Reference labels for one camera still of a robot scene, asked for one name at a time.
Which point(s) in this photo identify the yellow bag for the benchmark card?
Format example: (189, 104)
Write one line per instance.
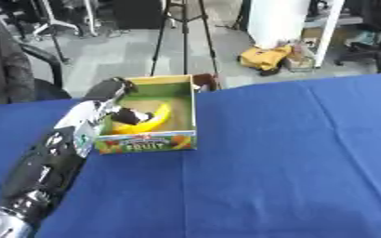
(264, 57)

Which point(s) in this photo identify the black office chair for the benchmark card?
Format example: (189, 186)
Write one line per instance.
(47, 74)

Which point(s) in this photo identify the white panel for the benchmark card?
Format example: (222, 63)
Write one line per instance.
(286, 21)

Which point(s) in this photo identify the cardboard box with green inside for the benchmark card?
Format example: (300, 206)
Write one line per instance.
(161, 124)

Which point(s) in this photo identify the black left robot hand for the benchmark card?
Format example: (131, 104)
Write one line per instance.
(108, 89)

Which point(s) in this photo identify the yellow toy banana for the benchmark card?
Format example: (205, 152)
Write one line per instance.
(153, 121)

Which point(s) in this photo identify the brown soft toy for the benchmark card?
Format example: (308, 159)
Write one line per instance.
(204, 81)

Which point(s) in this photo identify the black swivel chair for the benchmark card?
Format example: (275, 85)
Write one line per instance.
(370, 37)

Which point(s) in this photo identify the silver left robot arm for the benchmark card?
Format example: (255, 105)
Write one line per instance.
(42, 164)

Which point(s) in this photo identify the white stand legs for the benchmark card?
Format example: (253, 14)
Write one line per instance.
(58, 18)

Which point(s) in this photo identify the black camera tripod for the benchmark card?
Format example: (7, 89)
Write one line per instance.
(184, 34)

